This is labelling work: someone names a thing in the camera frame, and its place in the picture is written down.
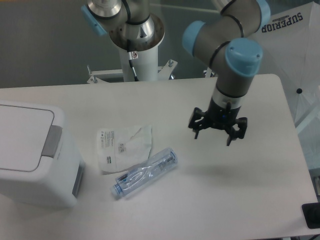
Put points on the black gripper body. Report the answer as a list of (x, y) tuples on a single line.
[(220, 118)]

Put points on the white umbrella with lettering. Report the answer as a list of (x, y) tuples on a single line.
[(291, 50)]

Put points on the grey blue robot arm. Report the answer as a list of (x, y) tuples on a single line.
[(224, 47)]

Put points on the white push-lid trash can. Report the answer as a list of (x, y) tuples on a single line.
[(40, 163)]

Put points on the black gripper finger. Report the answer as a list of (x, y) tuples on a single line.
[(198, 121), (236, 130)]

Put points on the black device at table edge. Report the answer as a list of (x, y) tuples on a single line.
[(311, 212)]

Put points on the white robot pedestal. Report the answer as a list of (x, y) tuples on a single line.
[(137, 45)]

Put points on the white crumpled plastic bag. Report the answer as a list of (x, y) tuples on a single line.
[(119, 149)]

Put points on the clear blue plastic bottle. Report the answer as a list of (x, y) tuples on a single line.
[(144, 173)]

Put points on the white metal base frame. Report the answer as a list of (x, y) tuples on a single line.
[(165, 72)]

